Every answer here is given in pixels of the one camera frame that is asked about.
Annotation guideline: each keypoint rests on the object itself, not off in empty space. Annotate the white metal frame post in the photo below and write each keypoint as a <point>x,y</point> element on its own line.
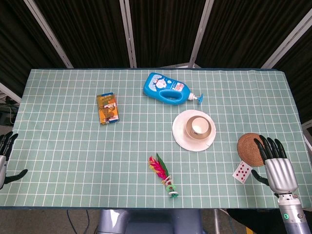
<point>50,34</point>
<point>201,34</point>
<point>128,34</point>
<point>287,39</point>

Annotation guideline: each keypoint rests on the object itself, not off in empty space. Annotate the green grid tablecloth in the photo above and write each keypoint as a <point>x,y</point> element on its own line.
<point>97,158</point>

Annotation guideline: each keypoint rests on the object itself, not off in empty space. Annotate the feather shuttlecock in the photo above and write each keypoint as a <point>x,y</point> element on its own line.
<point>162,171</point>

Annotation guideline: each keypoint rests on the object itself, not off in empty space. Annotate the white cup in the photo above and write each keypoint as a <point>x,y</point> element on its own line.
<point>199,127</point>

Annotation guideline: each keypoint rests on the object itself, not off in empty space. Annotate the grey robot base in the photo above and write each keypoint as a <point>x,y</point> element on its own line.
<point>146,221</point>

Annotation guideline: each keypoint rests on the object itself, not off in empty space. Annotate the blue detergent bottle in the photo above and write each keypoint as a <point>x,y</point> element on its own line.
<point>165,89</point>

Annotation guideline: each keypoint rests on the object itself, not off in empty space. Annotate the brown woven coaster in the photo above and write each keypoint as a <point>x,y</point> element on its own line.
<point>251,150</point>

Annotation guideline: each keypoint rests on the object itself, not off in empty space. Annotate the diamonds playing card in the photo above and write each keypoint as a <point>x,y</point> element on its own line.
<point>242,172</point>

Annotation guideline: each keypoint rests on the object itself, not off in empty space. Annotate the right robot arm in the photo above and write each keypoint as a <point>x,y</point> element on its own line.
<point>293,214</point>

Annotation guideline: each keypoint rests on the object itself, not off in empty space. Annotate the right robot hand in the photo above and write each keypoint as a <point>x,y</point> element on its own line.
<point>279,170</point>

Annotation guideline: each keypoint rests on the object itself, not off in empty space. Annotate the colourful card box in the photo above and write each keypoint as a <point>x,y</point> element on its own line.
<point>107,108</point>

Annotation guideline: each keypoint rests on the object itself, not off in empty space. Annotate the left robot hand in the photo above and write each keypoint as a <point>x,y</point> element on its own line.
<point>3,156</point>

